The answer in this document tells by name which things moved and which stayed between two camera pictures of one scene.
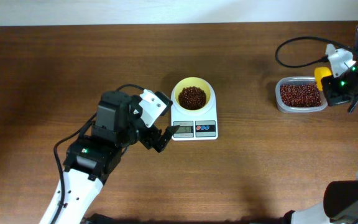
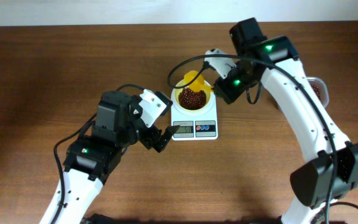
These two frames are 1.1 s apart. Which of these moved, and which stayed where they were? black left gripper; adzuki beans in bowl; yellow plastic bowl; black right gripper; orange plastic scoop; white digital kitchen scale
Moved: black right gripper; orange plastic scoop
Stayed: adzuki beans in bowl; white digital kitchen scale; yellow plastic bowl; black left gripper
